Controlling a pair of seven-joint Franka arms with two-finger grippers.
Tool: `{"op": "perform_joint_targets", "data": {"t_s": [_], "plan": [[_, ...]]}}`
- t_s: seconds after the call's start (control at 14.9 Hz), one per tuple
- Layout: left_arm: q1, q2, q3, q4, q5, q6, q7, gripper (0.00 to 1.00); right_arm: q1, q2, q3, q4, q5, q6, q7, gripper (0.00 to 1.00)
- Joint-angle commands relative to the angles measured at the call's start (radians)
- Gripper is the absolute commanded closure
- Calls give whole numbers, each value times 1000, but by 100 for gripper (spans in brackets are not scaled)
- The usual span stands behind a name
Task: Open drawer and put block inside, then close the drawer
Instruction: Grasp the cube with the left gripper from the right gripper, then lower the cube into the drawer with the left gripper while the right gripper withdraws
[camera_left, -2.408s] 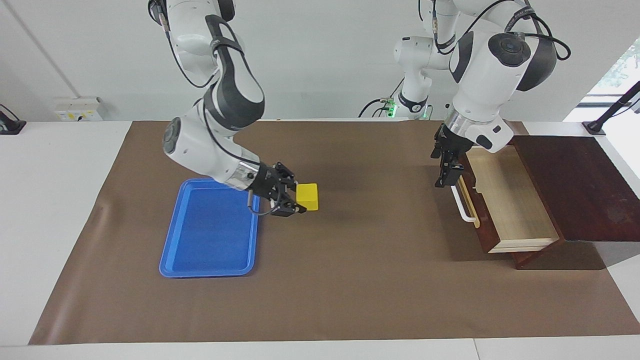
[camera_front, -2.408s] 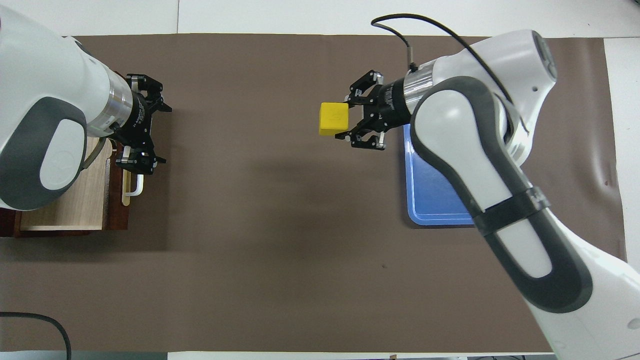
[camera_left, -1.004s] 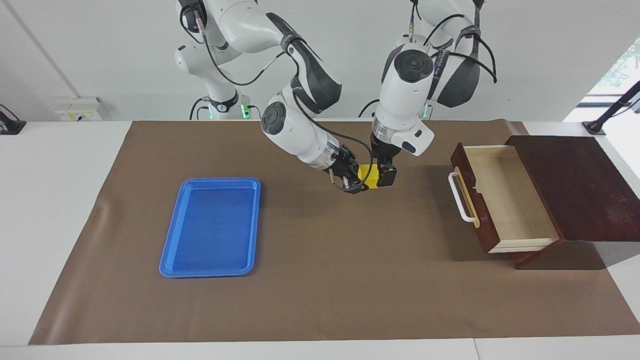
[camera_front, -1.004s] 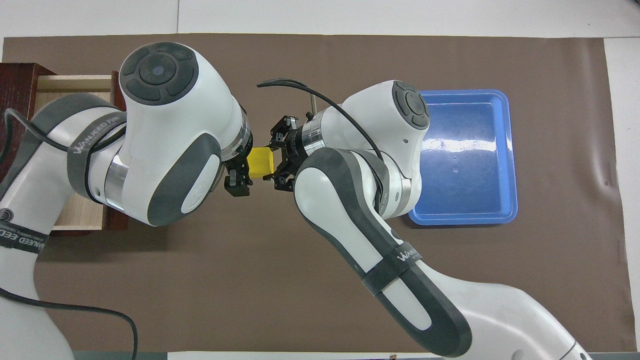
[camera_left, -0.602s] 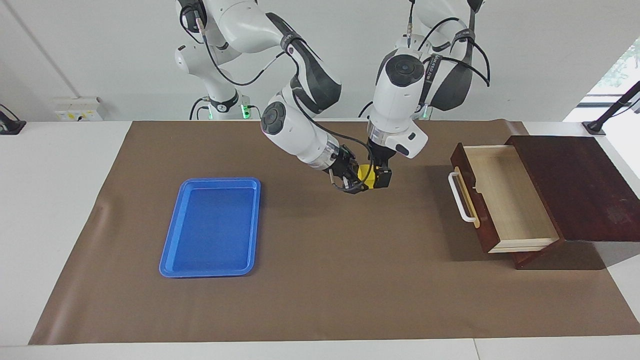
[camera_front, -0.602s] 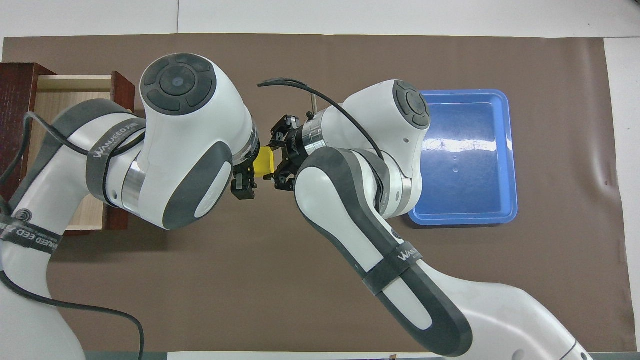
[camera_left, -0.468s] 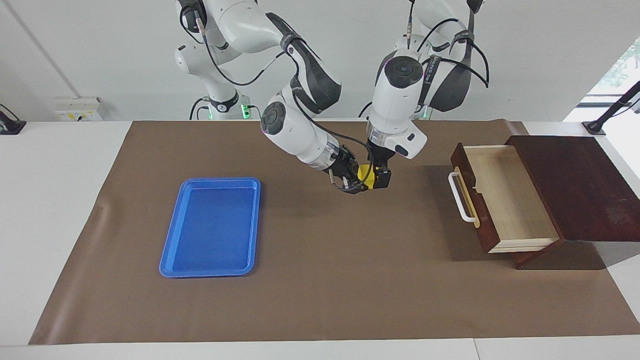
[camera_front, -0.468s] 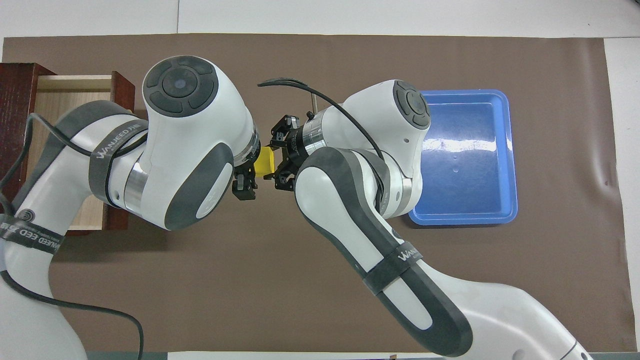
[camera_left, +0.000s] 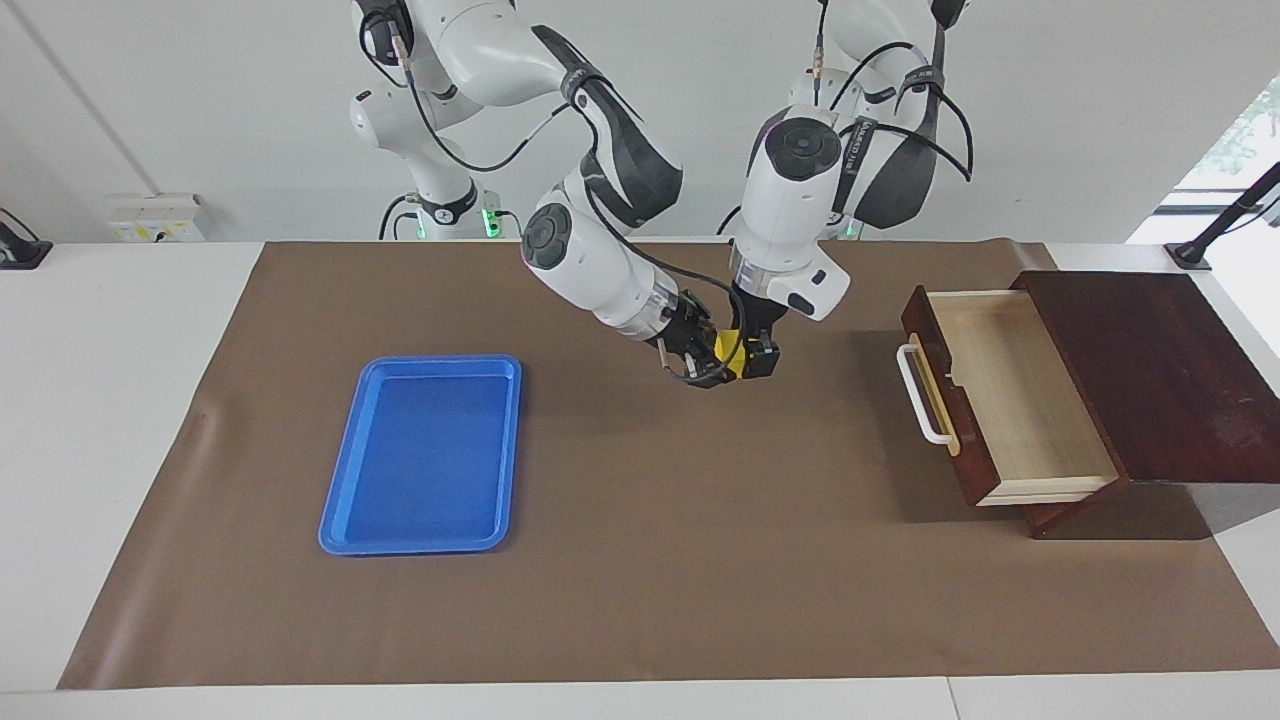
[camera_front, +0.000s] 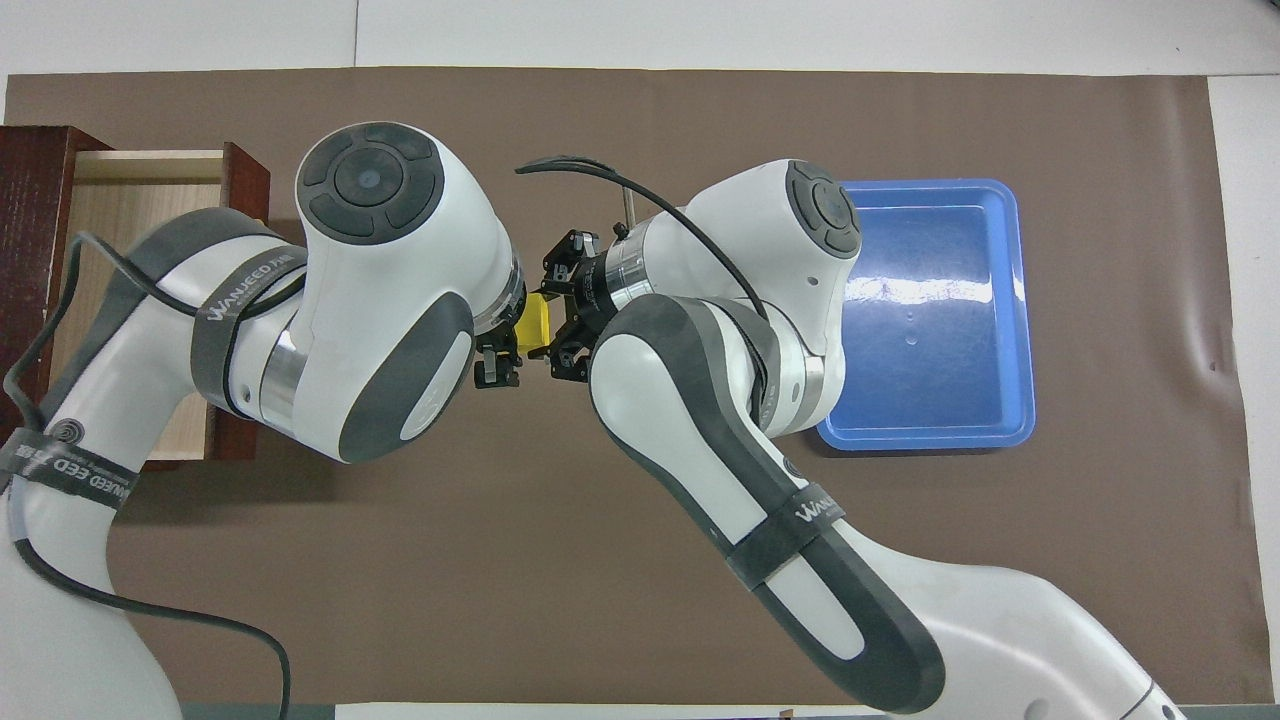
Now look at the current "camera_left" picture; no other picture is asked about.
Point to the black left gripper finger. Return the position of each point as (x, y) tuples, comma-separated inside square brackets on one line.
[(762, 360)]

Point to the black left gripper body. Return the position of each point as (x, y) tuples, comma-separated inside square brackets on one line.
[(760, 318)]

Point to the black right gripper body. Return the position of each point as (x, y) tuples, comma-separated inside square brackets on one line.
[(685, 325)]

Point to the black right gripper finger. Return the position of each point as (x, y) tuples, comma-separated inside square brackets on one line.
[(702, 312), (705, 372)]

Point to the yellow block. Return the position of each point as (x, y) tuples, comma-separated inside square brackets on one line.
[(728, 348)]

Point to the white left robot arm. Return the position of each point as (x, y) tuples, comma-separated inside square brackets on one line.
[(790, 200)]

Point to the brown table mat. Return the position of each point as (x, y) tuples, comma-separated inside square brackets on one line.
[(650, 560)]

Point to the blue plastic tray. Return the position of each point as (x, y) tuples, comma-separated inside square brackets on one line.
[(420, 460)]

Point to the dark brown wooden cabinet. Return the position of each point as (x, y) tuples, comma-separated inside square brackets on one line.
[(1150, 370)]

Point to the black camera stand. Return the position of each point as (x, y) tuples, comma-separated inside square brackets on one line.
[(1225, 215)]

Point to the white wall socket box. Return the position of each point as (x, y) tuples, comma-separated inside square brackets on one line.
[(160, 220)]

